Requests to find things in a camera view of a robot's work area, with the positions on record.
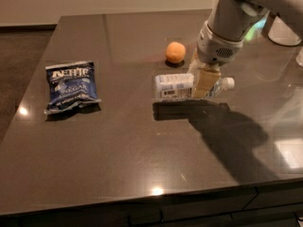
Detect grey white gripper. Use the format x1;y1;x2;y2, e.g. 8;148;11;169
187;22;243;98

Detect blue plastic water bottle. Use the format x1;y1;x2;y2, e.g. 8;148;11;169
154;73;235;101

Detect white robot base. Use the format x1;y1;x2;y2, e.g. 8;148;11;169
268;17;301;46

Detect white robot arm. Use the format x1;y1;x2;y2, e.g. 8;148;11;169
188;0;303;99

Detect blue chip bag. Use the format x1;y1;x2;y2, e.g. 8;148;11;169
45;61;100;114

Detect orange fruit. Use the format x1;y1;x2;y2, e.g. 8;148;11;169
166;42;186;63

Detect dark cabinet drawers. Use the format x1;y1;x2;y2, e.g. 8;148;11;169
0;181;303;227

